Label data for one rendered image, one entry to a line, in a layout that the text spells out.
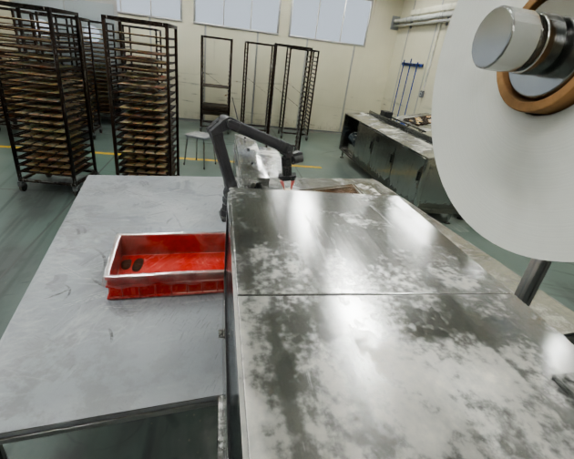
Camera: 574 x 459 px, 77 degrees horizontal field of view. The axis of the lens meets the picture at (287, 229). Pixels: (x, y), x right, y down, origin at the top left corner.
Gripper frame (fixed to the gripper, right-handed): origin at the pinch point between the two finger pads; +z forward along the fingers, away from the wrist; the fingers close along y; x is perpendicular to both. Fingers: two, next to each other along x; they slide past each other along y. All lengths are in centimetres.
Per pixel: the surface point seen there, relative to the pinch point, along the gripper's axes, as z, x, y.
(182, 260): 4, 66, 47
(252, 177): 0.1, -26.1, 21.9
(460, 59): -74, 161, -14
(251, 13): -135, -681, 48
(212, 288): 4, 86, 31
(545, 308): 30, 79, -105
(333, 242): -37, 128, -8
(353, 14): -124, -712, -170
